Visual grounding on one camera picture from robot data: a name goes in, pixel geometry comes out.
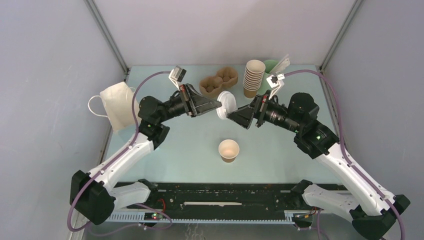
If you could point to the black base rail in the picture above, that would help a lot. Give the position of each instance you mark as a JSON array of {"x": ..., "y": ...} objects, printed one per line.
[{"x": 235, "y": 203}]

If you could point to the green holder cup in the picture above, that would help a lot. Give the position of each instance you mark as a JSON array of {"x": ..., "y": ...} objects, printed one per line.
[{"x": 269, "y": 65}]

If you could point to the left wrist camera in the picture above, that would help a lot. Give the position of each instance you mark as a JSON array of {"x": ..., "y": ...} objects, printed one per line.
[{"x": 176, "y": 75}]

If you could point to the brown paper coffee cup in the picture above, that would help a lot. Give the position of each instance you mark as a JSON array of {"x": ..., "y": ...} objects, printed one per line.
[{"x": 228, "y": 150}]

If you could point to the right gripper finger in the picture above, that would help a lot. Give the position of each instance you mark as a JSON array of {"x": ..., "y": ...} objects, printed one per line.
[
  {"x": 243, "y": 121},
  {"x": 246, "y": 112}
]

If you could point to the white paper bag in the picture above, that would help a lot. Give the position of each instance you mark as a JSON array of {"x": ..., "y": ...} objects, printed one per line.
[{"x": 118, "y": 104}]

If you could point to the stack of paper cups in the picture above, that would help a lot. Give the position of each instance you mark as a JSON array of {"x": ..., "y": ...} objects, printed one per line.
[{"x": 253, "y": 77}]

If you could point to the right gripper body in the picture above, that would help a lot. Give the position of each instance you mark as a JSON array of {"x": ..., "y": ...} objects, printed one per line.
[{"x": 261, "y": 107}]

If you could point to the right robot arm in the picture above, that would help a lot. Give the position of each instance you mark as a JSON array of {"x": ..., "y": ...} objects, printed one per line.
[{"x": 370, "y": 208}]

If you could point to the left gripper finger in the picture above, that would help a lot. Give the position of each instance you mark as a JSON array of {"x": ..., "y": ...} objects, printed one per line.
[
  {"x": 195, "y": 97},
  {"x": 201, "y": 107}
]

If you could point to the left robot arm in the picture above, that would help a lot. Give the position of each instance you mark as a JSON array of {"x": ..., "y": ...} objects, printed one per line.
[{"x": 94, "y": 194}]

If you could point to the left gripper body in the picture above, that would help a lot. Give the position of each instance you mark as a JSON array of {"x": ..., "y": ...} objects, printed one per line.
[{"x": 183, "y": 99}]

